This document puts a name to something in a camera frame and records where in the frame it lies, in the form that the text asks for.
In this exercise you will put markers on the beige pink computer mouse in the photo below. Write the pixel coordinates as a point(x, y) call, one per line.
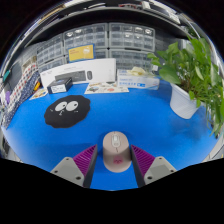
point(116, 153)

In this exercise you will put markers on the long white keyboard box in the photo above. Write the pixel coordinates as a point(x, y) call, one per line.
point(100, 68)

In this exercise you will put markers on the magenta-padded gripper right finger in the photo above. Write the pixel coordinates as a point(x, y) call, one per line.
point(156, 168)

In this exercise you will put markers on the black round-eyed mouse pad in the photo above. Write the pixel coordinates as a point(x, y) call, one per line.
point(66, 118)

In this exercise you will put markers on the green plant in white pot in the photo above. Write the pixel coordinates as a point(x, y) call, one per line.
point(186, 76)

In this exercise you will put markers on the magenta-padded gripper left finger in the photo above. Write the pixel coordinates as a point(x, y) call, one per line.
point(71, 170)

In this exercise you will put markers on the dark metal shelf unit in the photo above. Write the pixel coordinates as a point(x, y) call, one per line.
point(100, 15)

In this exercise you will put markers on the yellow and blue box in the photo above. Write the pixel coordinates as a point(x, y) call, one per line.
point(80, 53)

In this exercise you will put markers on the white blue glove box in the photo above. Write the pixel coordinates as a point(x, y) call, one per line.
point(136, 81)

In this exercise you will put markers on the white red-blue dotted cloth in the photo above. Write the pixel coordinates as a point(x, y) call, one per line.
point(25, 80)

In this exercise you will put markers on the white woven basket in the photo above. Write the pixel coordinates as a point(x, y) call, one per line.
point(29, 63)

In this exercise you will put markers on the large colourful sticker sheet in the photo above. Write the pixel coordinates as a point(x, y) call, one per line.
point(105, 88)

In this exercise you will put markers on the small black cardboard box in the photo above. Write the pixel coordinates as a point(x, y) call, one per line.
point(60, 85)

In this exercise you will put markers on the navy white-dotted cloth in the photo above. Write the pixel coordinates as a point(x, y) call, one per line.
point(16, 105)

